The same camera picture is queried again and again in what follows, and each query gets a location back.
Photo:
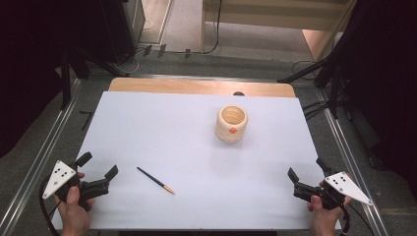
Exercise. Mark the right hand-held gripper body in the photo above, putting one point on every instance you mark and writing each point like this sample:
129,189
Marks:
347,187

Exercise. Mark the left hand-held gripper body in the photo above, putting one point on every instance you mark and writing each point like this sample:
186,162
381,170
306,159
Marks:
59,178

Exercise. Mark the dark thin paintbrush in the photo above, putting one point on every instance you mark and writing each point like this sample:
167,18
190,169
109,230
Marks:
154,179

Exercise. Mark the cream cup with red dot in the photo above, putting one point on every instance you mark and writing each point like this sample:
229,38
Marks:
231,126

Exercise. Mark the person's right hand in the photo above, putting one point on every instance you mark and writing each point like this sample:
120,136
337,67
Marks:
326,219

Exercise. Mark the person's left hand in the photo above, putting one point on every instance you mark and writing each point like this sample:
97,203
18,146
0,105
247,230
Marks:
73,216

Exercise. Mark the black tape strip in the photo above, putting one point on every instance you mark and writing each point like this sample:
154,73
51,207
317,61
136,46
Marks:
87,119

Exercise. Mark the white table mat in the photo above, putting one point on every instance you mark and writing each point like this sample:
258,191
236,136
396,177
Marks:
183,147

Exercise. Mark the black tripod stand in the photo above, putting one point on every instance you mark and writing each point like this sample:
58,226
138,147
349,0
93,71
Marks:
334,88

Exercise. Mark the black metal stand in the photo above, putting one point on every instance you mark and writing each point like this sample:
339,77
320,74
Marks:
65,82

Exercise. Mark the wooden table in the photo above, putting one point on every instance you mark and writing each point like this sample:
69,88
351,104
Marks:
196,87

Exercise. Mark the dark cabinet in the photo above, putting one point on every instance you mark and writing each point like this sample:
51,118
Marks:
121,29

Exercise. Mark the light wooden furniture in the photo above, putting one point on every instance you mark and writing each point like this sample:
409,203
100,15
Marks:
278,16

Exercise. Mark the metal floor rail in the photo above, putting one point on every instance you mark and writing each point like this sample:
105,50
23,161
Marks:
39,160
347,150

